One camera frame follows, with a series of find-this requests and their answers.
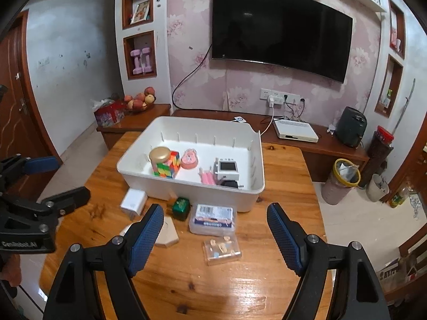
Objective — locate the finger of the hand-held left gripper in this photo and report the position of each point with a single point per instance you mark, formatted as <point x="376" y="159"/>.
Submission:
<point x="43" y="165"/>
<point x="71" y="198"/>

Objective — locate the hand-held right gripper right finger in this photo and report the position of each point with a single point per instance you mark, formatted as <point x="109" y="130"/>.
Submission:
<point x="285" y="236"/>

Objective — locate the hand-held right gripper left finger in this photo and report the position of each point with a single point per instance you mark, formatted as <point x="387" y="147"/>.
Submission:
<point x="146" y="236"/>

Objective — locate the colourful puzzle cube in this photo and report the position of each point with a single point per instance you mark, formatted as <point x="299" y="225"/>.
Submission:
<point x="170" y="166"/>

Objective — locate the white plastic storage bin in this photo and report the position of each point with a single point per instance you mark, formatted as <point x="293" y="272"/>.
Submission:
<point x="240" y="176"/>

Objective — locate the black plug charger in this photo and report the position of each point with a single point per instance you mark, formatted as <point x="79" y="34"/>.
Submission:
<point x="231" y="184"/>

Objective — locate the gold round tin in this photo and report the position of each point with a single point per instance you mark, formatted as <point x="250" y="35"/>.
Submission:
<point x="159" y="156"/>

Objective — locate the pink pen set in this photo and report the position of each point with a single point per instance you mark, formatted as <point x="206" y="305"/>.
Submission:
<point x="207" y="177"/>

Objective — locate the pink correction tape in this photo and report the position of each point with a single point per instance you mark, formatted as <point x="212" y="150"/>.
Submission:
<point x="189" y="160"/>

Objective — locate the white mini camera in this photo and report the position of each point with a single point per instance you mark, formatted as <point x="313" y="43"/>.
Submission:
<point x="226" y="170"/>

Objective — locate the beige hexagonal box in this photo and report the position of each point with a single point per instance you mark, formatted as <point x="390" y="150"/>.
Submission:
<point x="168" y="231"/>

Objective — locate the white tape measure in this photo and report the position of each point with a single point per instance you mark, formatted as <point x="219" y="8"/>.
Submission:
<point x="125" y="230"/>

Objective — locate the white charger cube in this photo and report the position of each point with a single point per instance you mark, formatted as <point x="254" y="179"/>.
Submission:
<point x="133" y="203"/>

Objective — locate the green and gold small box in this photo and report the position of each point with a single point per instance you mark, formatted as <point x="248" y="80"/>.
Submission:
<point x="181" y="208"/>

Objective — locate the brown wooden door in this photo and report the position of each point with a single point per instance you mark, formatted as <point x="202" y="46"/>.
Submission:
<point x="16" y="106"/>

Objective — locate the small clear sticker box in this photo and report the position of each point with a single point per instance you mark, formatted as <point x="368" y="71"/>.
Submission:
<point x="222" y="250"/>

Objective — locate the yellow rimmed trash bin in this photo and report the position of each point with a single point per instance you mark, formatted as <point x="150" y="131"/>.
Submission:
<point x="337" y="191"/>

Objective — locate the clear plastic box with label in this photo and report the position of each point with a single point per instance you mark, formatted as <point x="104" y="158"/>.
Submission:
<point x="213" y="220"/>

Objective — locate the red gift box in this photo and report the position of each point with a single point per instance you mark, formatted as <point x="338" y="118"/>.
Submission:
<point x="108" y="115"/>

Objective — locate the wooden television cabinet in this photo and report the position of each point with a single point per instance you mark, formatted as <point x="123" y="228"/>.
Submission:
<point x="327" y="155"/>

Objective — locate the white bucket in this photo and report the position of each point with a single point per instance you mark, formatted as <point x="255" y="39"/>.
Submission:
<point x="377" y="190"/>

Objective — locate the white set-top box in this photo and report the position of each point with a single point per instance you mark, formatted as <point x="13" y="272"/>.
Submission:
<point x="295" y="130"/>

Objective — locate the bowl of apples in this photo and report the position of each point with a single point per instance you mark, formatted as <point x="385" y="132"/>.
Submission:
<point x="138" y="101"/>

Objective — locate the yellow oil bottle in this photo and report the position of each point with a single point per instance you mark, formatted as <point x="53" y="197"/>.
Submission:
<point x="397" y="198"/>

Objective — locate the tall dark container red lid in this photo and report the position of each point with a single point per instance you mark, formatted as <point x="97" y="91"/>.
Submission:
<point x="378" y="153"/>

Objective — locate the small white charging pad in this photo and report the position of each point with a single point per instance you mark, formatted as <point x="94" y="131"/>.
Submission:
<point x="240" y="119"/>

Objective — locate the dark green air fryer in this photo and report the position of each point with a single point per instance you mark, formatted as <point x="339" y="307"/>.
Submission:
<point x="350" y="128"/>

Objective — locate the wooden chair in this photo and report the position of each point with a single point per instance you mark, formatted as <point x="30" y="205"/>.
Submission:
<point x="413" y="260"/>

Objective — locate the long grey stick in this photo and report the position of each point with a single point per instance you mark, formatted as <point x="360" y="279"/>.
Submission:
<point x="403" y="106"/>

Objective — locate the framed picture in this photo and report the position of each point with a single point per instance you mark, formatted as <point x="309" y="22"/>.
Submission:
<point x="140" y="12"/>

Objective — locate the white wall charger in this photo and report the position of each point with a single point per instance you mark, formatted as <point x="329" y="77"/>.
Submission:
<point x="275" y="101"/>

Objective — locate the white wall socket strip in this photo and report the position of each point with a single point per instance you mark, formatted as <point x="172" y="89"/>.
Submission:
<point x="290" y="96"/>

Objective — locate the black wall television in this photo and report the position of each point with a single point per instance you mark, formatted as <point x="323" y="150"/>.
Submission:
<point x="280" y="30"/>

